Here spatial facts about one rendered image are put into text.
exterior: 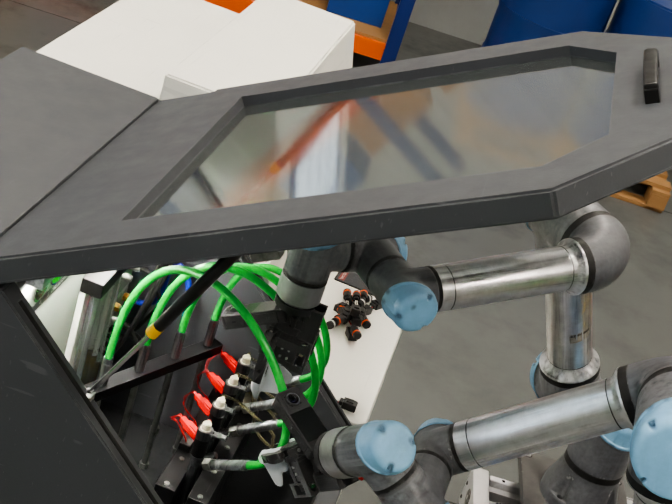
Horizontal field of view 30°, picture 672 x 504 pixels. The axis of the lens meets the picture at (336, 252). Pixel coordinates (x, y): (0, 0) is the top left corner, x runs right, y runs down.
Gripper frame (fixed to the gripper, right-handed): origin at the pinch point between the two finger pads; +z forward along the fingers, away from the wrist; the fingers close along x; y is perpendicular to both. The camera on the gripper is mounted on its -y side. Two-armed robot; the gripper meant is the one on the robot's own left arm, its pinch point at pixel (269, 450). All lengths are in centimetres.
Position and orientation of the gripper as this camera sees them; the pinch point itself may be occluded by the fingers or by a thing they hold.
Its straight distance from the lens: 204.6
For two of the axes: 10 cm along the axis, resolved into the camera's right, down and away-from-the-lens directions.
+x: 7.7, -3.1, 5.6
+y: 3.7, 9.3, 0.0
